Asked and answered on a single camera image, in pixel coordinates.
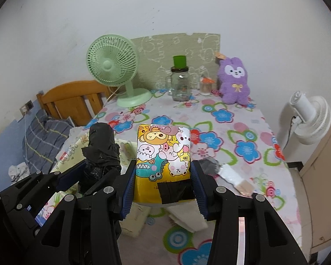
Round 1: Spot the grey plaid pillow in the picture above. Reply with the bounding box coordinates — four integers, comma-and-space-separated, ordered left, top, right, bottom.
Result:
23, 109, 73, 174

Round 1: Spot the white standing fan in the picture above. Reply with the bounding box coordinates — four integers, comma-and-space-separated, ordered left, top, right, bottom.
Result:
283, 91, 331, 148

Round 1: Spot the yellow cartoon tissue pack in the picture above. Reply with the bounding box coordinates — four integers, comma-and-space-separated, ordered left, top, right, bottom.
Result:
134, 124, 194, 206

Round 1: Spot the glass jar green lid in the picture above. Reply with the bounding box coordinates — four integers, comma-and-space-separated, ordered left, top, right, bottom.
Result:
169, 55, 191, 102

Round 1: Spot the cream birthday-print storage box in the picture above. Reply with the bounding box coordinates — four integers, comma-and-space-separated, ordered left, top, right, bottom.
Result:
35, 133, 150, 238

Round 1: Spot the floral tablecloth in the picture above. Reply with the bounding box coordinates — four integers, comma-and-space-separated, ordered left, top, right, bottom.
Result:
43, 88, 303, 265

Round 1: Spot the purple plush bunny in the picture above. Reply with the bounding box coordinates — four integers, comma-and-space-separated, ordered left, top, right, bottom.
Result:
218, 57, 250, 106

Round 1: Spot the beige cabinet door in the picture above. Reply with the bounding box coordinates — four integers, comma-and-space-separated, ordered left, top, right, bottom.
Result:
300, 127, 331, 253

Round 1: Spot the wall socket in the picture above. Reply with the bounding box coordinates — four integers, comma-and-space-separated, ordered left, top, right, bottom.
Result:
19, 100, 34, 116

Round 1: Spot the cotton swab container orange lid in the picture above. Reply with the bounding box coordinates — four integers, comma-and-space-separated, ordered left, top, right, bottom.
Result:
199, 77, 214, 96

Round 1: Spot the grey drawstring pouch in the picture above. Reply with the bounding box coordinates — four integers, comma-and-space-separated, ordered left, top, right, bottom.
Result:
198, 157, 221, 176

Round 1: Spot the green desk fan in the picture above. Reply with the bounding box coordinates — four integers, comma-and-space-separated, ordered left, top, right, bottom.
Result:
86, 35, 152, 108

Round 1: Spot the white and beige sock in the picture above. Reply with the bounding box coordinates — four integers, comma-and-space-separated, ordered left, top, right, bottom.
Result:
218, 164, 255, 197

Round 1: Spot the white folded towel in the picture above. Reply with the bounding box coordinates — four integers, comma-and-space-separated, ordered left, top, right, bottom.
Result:
167, 200, 208, 233

